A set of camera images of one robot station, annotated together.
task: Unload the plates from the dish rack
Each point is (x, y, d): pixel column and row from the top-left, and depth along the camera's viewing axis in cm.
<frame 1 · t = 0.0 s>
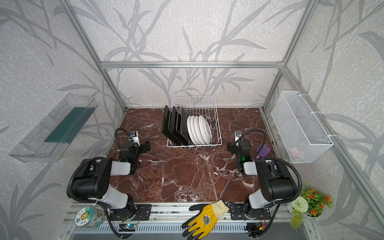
left hand: (142, 134, 94), fingers open
right hand: (237, 135, 95), fingers open
black square floral plate: (166, 125, 89), point 19 cm above the table

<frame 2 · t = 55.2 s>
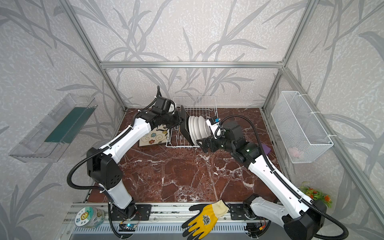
left hand: (187, 115, 82), fingers closed
right hand: (204, 132, 72), fingers open
black square floral plate 2: (157, 136, 103), point 3 cm above the table
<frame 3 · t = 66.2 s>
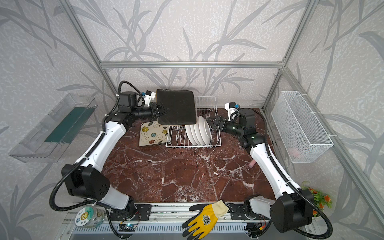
left hand: (170, 106, 73), fingers closed
right hand: (212, 117, 74), fingers open
black square plate: (182, 105, 80), point 32 cm above the table
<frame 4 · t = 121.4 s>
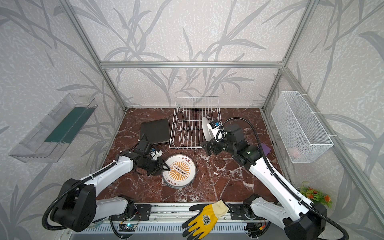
left hand: (169, 165, 82), fingers open
right hand: (208, 134, 74), fingers open
black square plate: (156, 131, 104), point 4 cm above the table
white round plate: (183, 170, 86), point 4 cm above the table
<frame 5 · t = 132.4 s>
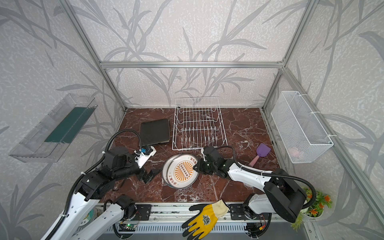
left hand: (157, 157, 69), fingers open
right hand: (192, 163, 82), fingers closed
white round plate 2: (180, 173, 84), point 5 cm above the table
